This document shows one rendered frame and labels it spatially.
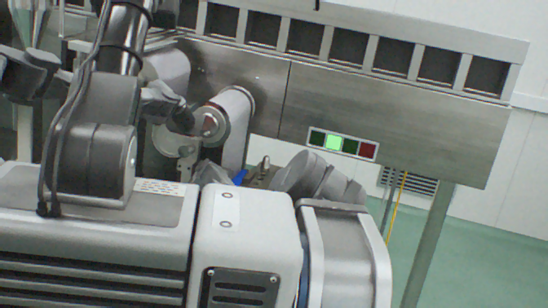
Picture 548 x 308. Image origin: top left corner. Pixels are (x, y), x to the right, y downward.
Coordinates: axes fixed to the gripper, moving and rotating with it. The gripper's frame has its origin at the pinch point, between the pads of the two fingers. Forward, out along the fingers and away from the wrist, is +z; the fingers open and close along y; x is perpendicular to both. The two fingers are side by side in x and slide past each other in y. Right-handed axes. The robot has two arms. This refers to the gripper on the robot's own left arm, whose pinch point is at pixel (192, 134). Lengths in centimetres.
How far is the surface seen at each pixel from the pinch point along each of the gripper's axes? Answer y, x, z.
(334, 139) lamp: 38, 22, 32
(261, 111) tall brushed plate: 9.7, 25.2, 29.3
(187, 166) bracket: 0.1, -8.6, 5.7
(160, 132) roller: -13.4, 0.2, 7.2
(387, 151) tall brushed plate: 57, 23, 32
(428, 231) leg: 80, 8, 66
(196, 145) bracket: 0.8, -1.7, 4.3
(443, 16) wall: 72, 201, 188
